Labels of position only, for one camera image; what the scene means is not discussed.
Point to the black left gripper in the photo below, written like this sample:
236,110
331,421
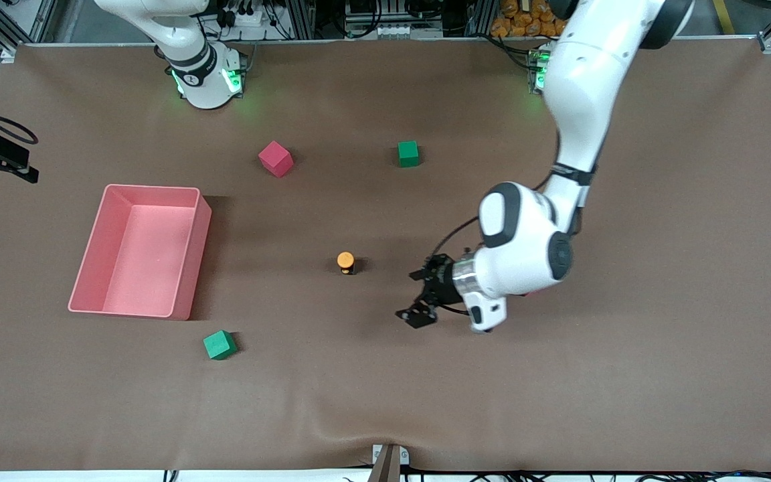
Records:
440,281

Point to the orange-capped black push button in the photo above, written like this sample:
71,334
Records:
346,259

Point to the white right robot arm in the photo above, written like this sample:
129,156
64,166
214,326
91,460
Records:
191,40

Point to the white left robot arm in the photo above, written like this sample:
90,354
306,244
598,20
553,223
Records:
579,80

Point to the brown table mat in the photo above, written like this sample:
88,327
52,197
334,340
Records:
385,375

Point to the green foam cube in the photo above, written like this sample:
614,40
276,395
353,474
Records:
219,345
408,154

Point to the pink plastic tray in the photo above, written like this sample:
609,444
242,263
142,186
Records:
144,268

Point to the white power strip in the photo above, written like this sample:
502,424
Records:
248,18

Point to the orange packaged items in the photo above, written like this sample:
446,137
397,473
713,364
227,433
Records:
526,23

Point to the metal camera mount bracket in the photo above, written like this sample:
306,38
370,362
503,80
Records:
389,465

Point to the aluminium frame post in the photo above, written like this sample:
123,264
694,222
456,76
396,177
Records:
302,20
480,17

